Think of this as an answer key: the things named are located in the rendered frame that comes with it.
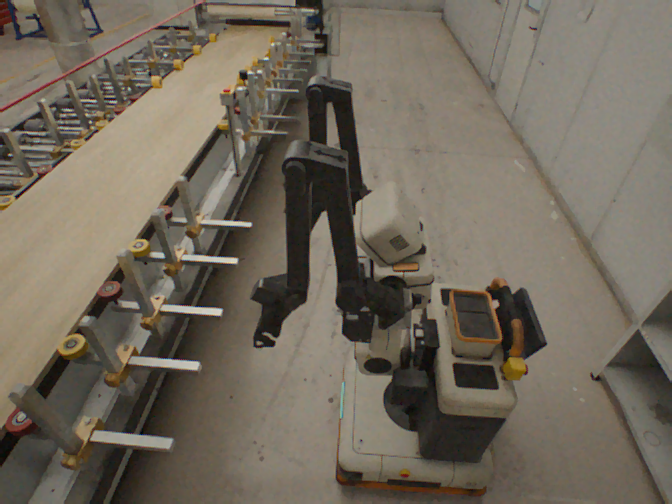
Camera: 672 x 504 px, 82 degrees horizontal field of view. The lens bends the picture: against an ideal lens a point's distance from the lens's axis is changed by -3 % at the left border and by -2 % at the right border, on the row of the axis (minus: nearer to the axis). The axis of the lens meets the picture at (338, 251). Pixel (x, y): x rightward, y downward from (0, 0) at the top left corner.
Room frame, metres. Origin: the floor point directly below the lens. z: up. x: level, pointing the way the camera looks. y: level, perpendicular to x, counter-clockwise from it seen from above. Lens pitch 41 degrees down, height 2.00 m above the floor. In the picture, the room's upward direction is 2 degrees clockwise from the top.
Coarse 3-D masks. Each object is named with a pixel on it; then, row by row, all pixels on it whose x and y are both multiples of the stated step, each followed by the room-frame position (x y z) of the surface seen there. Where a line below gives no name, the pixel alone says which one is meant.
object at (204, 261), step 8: (144, 256) 1.22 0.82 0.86; (152, 256) 1.22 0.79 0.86; (160, 256) 1.22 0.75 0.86; (184, 256) 1.23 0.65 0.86; (192, 256) 1.23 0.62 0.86; (200, 256) 1.23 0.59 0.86; (192, 264) 1.21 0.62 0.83; (200, 264) 1.20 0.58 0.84; (208, 264) 1.20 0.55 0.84; (216, 264) 1.20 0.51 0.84; (224, 264) 1.20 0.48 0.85; (232, 264) 1.20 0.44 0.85
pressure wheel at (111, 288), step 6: (108, 282) 1.01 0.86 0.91; (114, 282) 1.01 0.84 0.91; (102, 288) 0.98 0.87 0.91; (108, 288) 0.98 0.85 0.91; (114, 288) 0.98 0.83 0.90; (120, 288) 0.99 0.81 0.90; (102, 294) 0.95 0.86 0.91; (108, 294) 0.95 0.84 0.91; (114, 294) 0.95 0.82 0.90; (120, 294) 0.97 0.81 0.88; (108, 300) 0.94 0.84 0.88; (114, 300) 0.98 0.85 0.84
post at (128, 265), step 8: (120, 248) 0.94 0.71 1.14; (128, 248) 0.95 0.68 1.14; (120, 256) 0.92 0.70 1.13; (128, 256) 0.93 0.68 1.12; (120, 264) 0.92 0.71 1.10; (128, 264) 0.92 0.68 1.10; (136, 264) 0.95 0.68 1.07; (128, 272) 0.92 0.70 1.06; (136, 272) 0.93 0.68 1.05; (128, 280) 0.92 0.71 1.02; (136, 280) 0.92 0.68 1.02; (136, 288) 0.92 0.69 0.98; (144, 288) 0.94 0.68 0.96; (136, 296) 0.92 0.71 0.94; (144, 296) 0.92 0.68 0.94; (144, 304) 0.92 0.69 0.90; (152, 304) 0.94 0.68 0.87; (144, 312) 0.92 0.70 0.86; (152, 312) 0.93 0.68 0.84; (160, 328) 0.93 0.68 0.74
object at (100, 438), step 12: (36, 432) 0.47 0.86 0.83; (96, 432) 0.48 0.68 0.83; (108, 432) 0.48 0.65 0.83; (96, 444) 0.46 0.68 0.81; (108, 444) 0.46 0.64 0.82; (120, 444) 0.45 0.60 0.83; (132, 444) 0.45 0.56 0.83; (144, 444) 0.46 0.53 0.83; (156, 444) 0.46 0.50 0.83; (168, 444) 0.46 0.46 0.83
